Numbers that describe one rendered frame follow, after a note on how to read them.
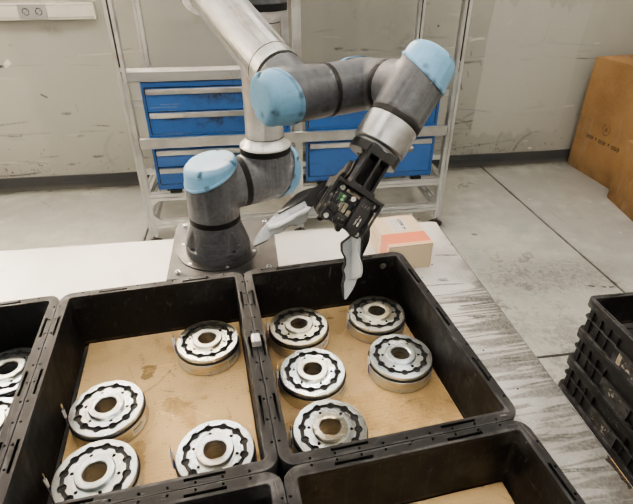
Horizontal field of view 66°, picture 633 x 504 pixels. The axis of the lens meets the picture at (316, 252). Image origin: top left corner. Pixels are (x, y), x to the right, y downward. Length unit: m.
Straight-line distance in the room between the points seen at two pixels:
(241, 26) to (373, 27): 2.72
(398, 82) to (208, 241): 0.61
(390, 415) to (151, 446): 0.34
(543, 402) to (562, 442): 0.09
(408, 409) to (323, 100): 0.47
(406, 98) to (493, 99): 3.24
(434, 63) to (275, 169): 0.52
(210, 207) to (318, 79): 0.47
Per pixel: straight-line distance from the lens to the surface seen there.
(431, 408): 0.79
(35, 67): 3.63
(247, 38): 0.77
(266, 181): 1.10
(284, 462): 0.59
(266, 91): 0.67
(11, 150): 3.87
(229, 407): 0.78
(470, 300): 1.23
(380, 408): 0.77
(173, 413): 0.79
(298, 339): 0.83
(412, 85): 0.67
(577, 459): 0.97
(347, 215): 0.63
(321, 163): 2.71
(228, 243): 1.12
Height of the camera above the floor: 1.41
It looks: 32 degrees down
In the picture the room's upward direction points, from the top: straight up
